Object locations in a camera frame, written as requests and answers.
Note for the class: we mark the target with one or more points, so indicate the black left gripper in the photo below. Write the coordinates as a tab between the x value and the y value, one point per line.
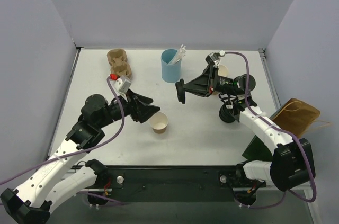
133	108

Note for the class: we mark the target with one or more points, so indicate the black plastic cup lid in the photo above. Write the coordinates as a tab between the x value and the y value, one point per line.
180	91

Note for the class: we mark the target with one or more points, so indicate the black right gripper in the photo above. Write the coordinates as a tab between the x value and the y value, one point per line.
210	83

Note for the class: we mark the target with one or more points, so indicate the brown paper coffee cup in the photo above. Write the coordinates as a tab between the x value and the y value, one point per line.
159	122

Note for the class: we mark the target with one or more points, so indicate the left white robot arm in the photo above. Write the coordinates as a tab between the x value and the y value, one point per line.
37	198

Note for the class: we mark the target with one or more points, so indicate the stack of black cup lids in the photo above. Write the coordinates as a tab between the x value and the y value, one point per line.
229	113

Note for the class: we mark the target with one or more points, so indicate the brown paper bag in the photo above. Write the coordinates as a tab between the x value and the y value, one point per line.
298	117

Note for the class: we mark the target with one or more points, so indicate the stack of pulp cup carriers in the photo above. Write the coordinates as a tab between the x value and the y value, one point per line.
118	61

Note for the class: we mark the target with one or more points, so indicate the stack of brown paper cups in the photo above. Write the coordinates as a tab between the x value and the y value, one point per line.
223	70

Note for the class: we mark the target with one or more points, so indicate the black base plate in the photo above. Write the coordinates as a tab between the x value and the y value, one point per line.
188	184

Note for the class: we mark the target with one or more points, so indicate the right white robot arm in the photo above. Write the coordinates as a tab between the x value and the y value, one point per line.
292	158

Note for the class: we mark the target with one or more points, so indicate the light blue cylindrical container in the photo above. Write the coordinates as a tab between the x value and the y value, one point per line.
171	73

